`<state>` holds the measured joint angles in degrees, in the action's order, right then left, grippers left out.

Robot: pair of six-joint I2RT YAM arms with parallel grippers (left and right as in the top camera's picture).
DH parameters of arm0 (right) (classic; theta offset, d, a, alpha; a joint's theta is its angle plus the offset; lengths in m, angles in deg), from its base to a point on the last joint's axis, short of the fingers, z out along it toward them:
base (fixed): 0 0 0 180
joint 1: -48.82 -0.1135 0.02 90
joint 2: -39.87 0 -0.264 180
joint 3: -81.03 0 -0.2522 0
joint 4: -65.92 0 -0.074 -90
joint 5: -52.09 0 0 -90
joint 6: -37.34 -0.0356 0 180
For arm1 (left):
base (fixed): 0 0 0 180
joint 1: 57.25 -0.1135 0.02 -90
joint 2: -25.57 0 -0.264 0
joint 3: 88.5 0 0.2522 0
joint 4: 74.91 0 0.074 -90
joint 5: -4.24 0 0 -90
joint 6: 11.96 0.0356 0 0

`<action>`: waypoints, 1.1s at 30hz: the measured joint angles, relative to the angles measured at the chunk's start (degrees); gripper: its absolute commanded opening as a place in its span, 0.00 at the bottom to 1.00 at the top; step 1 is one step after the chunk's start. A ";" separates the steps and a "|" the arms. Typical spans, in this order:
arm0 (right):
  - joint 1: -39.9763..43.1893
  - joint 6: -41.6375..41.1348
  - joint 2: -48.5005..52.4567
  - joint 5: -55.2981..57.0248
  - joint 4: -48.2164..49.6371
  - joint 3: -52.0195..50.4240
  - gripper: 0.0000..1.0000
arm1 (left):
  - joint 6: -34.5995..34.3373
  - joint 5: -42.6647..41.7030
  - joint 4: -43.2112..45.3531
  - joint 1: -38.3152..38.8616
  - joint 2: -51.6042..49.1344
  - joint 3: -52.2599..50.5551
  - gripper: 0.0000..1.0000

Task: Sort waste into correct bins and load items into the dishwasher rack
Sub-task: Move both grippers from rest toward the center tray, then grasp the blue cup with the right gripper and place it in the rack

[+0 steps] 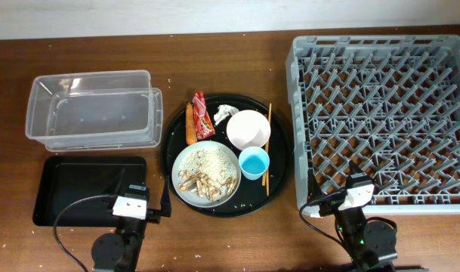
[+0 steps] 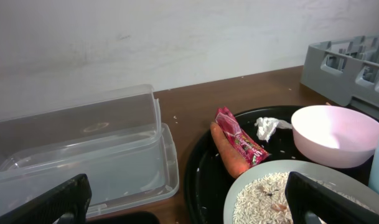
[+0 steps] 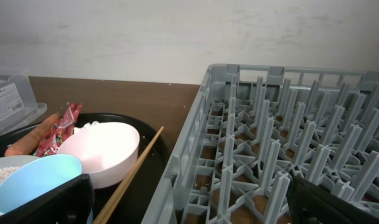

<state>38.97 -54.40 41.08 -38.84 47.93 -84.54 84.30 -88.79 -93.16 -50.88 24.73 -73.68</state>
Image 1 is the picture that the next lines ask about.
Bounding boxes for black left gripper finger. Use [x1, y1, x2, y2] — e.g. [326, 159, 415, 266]
[160, 176, 171, 218]
[107, 168, 125, 195]

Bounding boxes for grey plate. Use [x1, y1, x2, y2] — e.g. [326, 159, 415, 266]
[171, 141, 242, 209]

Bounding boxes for blue plastic cup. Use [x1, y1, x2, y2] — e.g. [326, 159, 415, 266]
[238, 147, 265, 181]

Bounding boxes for white tissue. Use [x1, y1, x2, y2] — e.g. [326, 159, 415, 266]
[214, 104, 239, 126]

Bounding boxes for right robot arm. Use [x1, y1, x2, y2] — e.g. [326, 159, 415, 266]
[299, 162, 397, 272]

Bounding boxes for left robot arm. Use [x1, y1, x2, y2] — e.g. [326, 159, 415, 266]
[91, 168, 171, 271]

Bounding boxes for grey dishwasher rack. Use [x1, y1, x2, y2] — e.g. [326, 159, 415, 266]
[286, 35, 460, 215]

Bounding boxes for rice and peanut shells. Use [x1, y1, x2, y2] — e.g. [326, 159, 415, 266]
[176, 147, 239, 202]

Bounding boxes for black rectangular tray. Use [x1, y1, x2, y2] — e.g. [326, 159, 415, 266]
[32, 156, 147, 227]

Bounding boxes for round black tray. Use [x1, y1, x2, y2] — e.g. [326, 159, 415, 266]
[161, 94, 293, 218]

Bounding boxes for wooden chopstick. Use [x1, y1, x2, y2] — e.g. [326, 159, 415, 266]
[262, 113, 271, 187]
[263, 103, 272, 196]

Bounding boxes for orange carrot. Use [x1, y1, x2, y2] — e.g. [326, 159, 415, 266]
[185, 103, 198, 145]

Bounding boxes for clear plastic bin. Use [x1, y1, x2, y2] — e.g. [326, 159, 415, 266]
[25, 70, 163, 152]

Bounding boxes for red snack wrapper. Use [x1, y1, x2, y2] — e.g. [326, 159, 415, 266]
[193, 91, 215, 141]

